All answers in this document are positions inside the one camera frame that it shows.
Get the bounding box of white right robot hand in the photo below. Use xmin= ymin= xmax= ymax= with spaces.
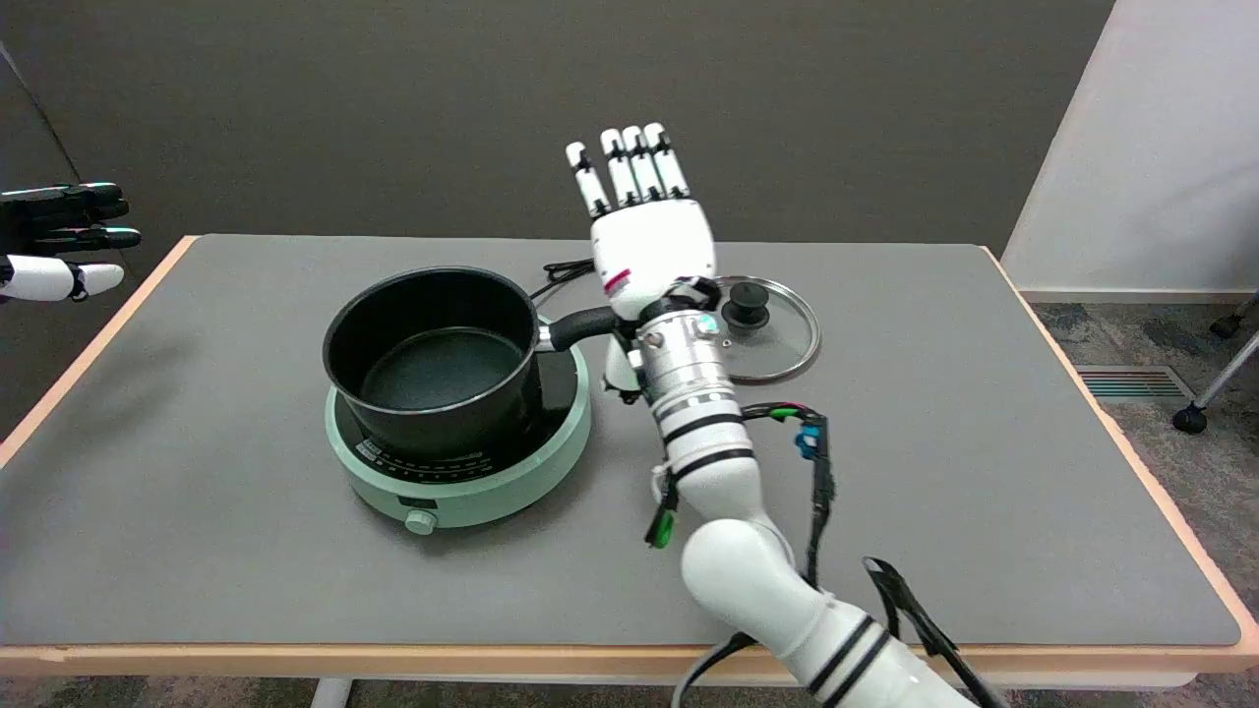
xmin=565 ymin=122 xmax=719 ymax=399

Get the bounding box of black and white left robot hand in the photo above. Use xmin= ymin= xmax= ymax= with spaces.
xmin=0 ymin=182 xmax=142 ymax=303

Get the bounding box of glass pot lid black knob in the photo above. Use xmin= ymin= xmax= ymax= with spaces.
xmin=713 ymin=275 xmax=822 ymax=384

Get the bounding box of mint green induction cooker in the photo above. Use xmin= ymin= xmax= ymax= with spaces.
xmin=325 ymin=320 xmax=593 ymax=537

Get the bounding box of grey table mat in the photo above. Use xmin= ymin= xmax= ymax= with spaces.
xmin=0 ymin=234 xmax=1242 ymax=647

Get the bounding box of floor vent grille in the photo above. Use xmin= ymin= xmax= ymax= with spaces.
xmin=1074 ymin=366 xmax=1196 ymax=402

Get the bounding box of grey chair leg with caster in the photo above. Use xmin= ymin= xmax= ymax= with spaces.
xmin=1210 ymin=293 xmax=1259 ymax=340
xmin=1172 ymin=332 xmax=1259 ymax=436

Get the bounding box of black power cord with plug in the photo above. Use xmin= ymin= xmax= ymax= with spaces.
xmin=529 ymin=258 xmax=597 ymax=301

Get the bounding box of black saucepan with handle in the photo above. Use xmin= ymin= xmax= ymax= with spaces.
xmin=322 ymin=265 xmax=621 ymax=463

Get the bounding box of wire with green connector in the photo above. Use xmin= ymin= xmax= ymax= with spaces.
xmin=644 ymin=466 xmax=682 ymax=550

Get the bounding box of black wire with blue connector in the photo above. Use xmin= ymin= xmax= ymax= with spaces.
xmin=743 ymin=401 xmax=838 ymax=591

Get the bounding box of black strapped cable on arm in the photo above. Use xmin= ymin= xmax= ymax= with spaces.
xmin=863 ymin=557 xmax=1006 ymax=708

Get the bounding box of thick black cable loop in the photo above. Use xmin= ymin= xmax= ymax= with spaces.
xmin=673 ymin=633 xmax=758 ymax=708

